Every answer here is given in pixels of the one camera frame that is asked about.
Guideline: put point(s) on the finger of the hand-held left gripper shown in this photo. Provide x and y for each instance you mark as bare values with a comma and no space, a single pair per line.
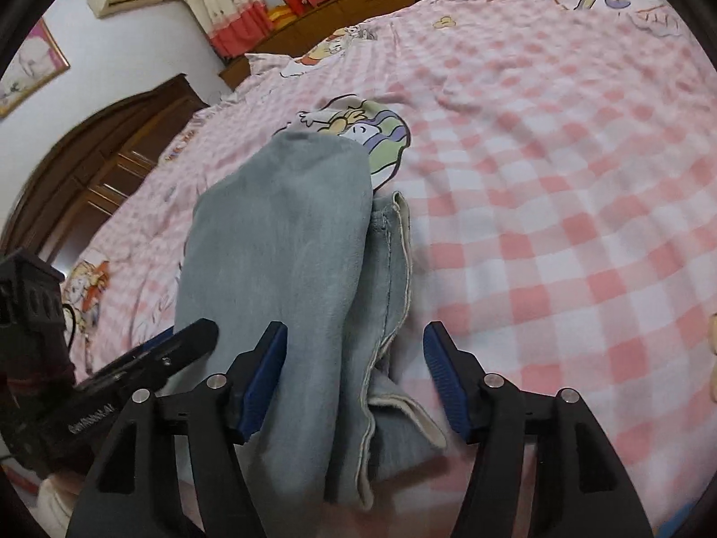
179,342

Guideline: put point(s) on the framed wall picture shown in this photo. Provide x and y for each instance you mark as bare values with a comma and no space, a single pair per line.
28,70

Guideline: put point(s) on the low wooden cabinet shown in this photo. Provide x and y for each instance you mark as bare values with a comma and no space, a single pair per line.
313,28

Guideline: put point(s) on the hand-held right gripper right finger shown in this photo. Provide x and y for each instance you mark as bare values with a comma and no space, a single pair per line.
442,381

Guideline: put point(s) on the red and yellow object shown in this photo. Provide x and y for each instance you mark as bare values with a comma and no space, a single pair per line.
280,14

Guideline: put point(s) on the grey-blue pants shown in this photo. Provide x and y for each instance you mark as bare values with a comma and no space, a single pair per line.
280,235

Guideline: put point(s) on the dark wooden headboard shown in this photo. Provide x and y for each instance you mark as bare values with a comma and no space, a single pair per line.
95,168

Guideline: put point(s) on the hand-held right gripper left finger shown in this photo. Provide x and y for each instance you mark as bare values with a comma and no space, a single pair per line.
263,381

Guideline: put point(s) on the pink checked printed blanket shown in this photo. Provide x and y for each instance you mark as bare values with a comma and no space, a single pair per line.
560,179

